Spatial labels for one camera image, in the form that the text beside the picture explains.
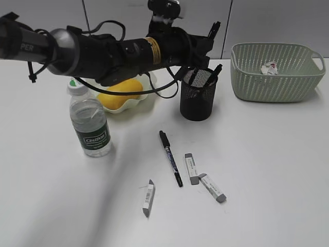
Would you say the yellow mango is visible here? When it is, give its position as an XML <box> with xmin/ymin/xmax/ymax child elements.
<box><xmin>97</xmin><ymin>79</ymin><xmax>143</xmax><ymax>110</ymax></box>

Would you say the grey white eraser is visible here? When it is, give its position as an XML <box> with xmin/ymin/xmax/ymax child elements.
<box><xmin>142</xmin><ymin>179</ymin><xmax>155</xmax><ymax>218</ymax></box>
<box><xmin>185</xmin><ymin>153</ymin><xmax>199</xmax><ymax>185</ymax></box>
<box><xmin>198</xmin><ymin>173</ymin><xmax>227</xmax><ymax>203</ymax></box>

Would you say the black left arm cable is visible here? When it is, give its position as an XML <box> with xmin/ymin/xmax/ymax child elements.
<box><xmin>27</xmin><ymin>20</ymin><xmax>180</xmax><ymax>100</ymax></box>

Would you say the black marker pen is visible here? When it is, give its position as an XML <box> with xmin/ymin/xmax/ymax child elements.
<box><xmin>188</xmin><ymin>68</ymin><xmax>198</xmax><ymax>85</ymax></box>
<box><xmin>159</xmin><ymin>131</ymin><xmax>183</xmax><ymax>187</ymax></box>
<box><xmin>205</xmin><ymin>64</ymin><xmax>223</xmax><ymax>87</ymax></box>

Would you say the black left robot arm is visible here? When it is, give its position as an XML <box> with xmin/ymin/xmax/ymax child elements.
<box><xmin>1</xmin><ymin>12</ymin><xmax>221</xmax><ymax>86</ymax></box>

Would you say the clear water bottle green label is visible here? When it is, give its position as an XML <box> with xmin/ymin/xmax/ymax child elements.
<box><xmin>67</xmin><ymin>78</ymin><xmax>111</xmax><ymax>157</ymax></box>

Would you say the black mesh pen holder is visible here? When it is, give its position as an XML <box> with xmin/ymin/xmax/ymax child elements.
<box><xmin>180</xmin><ymin>68</ymin><xmax>218</xmax><ymax>121</ymax></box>

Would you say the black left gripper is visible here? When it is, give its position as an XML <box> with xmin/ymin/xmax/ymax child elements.
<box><xmin>146</xmin><ymin>21</ymin><xmax>221</xmax><ymax>79</ymax></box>

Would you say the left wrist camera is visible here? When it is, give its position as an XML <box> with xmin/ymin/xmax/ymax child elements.
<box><xmin>148</xmin><ymin>0</ymin><xmax>182</xmax><ymax>33</ymax></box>

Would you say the waste paper ball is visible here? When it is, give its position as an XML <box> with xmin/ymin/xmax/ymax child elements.
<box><xmin>261</xmin><ymin>61</ymin><xmax>279</xmax><ymax>75</ymax></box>

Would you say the pale green wavy plate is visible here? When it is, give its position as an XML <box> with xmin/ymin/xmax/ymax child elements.
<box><xmin>84</xmin><ymin>74</ymin><xmax>152</xmax><ymax>114</ymax></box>

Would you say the pale green woven basket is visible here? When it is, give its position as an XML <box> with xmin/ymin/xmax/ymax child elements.
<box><xmin>230</xmin><ymin>43</ymin><xmax>326</xmax><ymax>103</ymax></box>

